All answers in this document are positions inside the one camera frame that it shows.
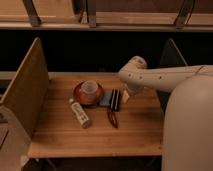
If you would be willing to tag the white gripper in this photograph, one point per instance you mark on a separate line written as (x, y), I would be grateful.
(131, 91)

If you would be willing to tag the red chili pepper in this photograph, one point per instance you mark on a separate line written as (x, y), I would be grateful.
(112, 117)

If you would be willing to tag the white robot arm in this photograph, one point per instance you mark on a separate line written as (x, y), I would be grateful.
(188, 124)

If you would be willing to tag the white ceramic cup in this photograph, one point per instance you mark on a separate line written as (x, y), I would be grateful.
(89, 88)

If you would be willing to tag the brown round saucer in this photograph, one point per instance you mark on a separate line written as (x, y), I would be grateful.
(80, 97)

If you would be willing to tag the right dark side panel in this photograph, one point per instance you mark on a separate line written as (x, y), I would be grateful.
(170, 57)

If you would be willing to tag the left wooden side panel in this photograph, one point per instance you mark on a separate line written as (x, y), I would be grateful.
(23, 98)

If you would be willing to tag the wooden back shelf rail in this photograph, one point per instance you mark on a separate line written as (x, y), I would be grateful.
(108, 15)

